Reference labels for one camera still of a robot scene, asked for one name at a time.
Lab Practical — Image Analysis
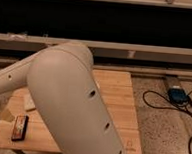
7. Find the white sponge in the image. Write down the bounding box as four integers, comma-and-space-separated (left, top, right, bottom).
23, 94, 36, 111

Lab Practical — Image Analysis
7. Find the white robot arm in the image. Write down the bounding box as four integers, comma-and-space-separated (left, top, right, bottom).
0, 41, 127, 154

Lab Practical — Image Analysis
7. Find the blue power adapter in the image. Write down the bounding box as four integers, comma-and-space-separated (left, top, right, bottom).
167, 87, 188, 104

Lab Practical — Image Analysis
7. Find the black rectangular box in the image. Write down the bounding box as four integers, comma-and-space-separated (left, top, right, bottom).
11, 115, 29, 141

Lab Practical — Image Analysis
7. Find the wooden board table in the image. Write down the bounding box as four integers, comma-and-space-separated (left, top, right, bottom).
0, 69, 142, 154

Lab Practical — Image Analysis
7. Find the black cable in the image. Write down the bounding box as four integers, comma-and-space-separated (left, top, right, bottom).
138, 74, 192, 154

